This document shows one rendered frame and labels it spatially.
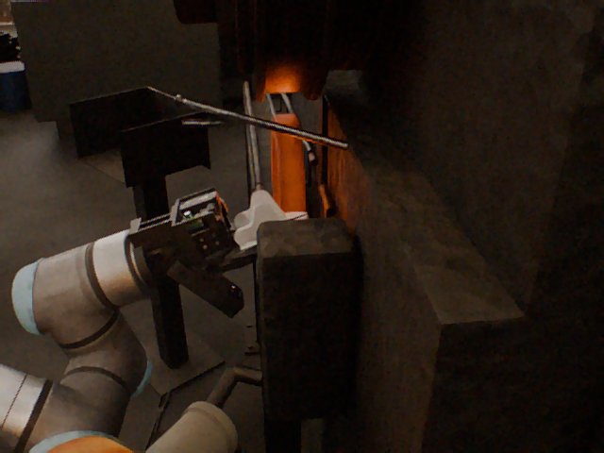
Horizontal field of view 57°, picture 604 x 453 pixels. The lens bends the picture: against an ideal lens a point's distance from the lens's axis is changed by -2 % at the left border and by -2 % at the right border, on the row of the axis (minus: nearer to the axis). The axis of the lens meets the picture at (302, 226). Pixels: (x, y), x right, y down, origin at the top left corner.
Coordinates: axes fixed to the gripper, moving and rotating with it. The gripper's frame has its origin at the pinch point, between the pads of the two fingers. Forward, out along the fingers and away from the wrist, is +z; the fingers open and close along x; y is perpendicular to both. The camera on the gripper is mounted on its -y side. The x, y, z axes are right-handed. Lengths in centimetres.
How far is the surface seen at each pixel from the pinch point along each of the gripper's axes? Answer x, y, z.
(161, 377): 53, -61, -53
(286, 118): 12.1, 9.4, 2.5
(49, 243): 130, -46, -101
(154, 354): 63, -60, -56
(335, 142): -3.9, 10.5, 7.0
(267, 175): 40.8, -10.1, -5.4
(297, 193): 3.3, 2.4, 0.9
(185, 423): -25.5, -1.2, -14.2
